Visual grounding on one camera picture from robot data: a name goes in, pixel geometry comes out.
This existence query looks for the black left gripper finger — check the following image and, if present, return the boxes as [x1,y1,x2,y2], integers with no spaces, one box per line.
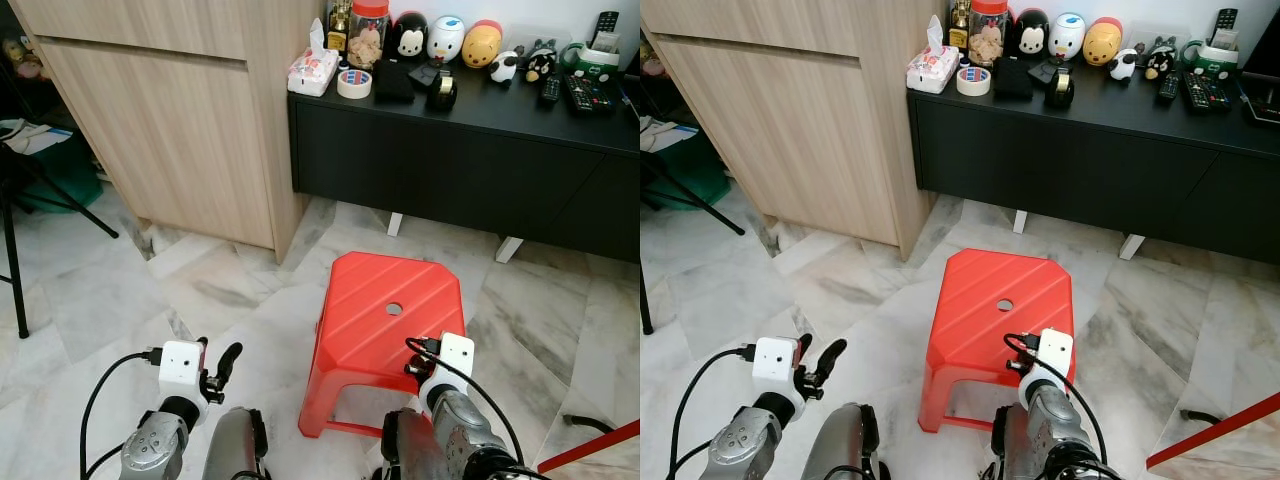
[812,338,849,386]
[214,342,244,389]

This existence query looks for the red plastic stool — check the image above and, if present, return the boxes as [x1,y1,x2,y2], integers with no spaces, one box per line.
[918,248,1079,433]
[298,252,466,439]

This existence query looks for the black tripod stand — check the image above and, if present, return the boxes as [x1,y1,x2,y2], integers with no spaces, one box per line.
[640,150,746,336]
[0,120,119,339]

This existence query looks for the black TV console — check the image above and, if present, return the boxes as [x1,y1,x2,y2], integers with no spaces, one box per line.
[908,62,1280,266]
[288,60,641,263]

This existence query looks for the green bag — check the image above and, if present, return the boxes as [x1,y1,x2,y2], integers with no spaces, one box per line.
[20,135,101,213]
[645,150,731,211]

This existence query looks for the light wooden cabinet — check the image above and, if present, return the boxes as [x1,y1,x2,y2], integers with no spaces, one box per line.
[640,0,946,261]
[8,0,326,263]

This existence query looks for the white blue papers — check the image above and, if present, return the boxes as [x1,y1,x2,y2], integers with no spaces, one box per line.
[640,118,699,153]
[0,120,71,156]

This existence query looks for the black tape dispenser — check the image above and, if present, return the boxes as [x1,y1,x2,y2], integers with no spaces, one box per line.
[1045,70,1077,109]
[425,72,459,111]

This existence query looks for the black wallet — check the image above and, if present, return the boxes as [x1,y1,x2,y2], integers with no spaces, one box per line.
[992,58,1035,101]
[372,60,415,104]

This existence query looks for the pink white tissue pack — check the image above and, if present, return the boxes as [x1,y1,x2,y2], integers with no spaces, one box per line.
[906,18,961,96]
[287,18,341,97]

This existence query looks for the black remote coloured buttons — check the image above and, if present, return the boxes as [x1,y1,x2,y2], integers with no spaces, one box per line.
[1182,72,1233,113]
[562,75,619,116]

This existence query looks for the red lid snack jar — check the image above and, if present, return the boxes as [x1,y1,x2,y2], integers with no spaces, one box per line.
[347,0,391,71]
[968,0,1011,69]

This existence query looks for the yellow bear round toy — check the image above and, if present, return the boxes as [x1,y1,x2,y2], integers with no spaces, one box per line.
[1083,17,1124,67]
[462,20,503,69]

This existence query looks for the white duck round toy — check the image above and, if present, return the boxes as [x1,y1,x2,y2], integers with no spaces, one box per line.
[428,15,466,64]
[1048,12,1087,61]

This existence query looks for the black mouse round toy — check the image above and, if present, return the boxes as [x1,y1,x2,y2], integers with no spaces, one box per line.
[392,12,429,63]
[1013,8,1051,59]

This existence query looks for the small gold trophy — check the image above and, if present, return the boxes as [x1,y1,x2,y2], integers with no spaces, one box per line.
[328,0,353,53]
[948,0,973,51]

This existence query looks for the green white remote holder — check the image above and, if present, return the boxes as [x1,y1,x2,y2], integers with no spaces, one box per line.
[1180,38,1241,81]
[560,40,621,83]

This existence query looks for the black set-top box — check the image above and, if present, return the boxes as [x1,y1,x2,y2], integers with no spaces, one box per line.
[1240,85,1280,126]

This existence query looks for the black flat television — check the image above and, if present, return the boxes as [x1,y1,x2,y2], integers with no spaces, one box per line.
[1245,20,1280,76]

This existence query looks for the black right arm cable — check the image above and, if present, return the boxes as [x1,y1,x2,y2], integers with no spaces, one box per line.
[1003,332,1109,466]
[404,337,526,466]

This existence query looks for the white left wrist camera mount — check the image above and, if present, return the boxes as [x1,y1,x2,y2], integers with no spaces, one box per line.
[158,340,211,423]
[750,335,809,421]

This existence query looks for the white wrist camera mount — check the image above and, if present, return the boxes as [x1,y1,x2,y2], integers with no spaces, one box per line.
[750,335,809,421]
[1018,328,1074,406]
[418,332,476,411]
[158,340,211,423]

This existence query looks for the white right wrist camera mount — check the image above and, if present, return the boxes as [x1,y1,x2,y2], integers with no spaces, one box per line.
[1018,328,1074,406]
[418,332,476,411]

